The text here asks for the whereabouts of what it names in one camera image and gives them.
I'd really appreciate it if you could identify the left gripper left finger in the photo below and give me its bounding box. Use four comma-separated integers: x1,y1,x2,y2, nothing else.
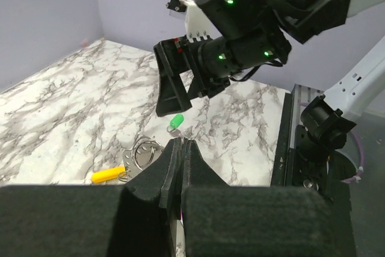
1,138,183,256

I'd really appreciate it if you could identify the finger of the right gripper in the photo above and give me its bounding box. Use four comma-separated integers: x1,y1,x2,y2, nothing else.
153,39,192,117
187,71,207,98

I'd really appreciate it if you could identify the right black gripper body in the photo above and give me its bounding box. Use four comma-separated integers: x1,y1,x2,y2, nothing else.
177,0,291,97

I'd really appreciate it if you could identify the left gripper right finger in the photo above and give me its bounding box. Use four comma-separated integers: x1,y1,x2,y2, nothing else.
182,140,357,256

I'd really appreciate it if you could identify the green capped key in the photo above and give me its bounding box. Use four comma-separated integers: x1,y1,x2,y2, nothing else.
166,114,185,137

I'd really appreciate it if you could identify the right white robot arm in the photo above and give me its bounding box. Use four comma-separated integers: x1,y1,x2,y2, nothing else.
154,0,384,152

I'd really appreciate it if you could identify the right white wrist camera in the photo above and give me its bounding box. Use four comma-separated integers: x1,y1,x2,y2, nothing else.
166,0,211,43

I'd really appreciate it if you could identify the yellow handled screwdriver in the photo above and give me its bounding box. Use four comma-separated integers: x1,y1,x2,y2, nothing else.
91,166,126,184

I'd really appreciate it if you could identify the aluminium front frame rail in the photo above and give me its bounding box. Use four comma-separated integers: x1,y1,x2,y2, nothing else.
292,84,323,123

